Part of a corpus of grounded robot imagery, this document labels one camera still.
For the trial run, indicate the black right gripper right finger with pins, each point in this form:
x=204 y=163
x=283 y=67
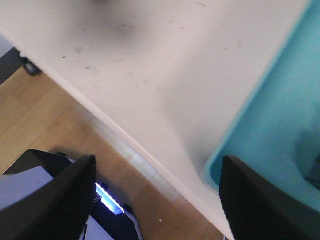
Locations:
x=258 y=210

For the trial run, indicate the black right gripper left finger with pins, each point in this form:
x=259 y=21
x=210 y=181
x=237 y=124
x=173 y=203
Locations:
x=57 y=211

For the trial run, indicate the light blue plastic box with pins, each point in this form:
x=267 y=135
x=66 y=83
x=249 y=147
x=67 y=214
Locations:
x=277 y=133

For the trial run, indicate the small black floor device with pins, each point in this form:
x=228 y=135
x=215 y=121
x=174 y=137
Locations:
x=31 y=68

